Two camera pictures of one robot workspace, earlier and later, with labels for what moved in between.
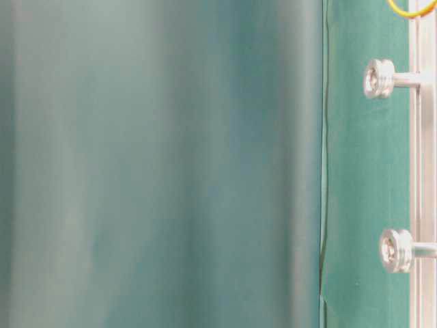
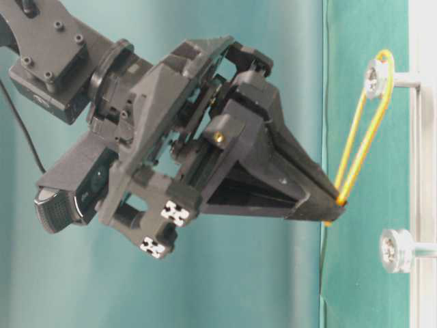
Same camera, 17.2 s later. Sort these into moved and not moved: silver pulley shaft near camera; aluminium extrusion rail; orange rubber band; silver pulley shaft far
Moved: orange rubber band
Not moved: silver pulley shaft near camera; silver pulley shaft far; aluminium extrusion rail
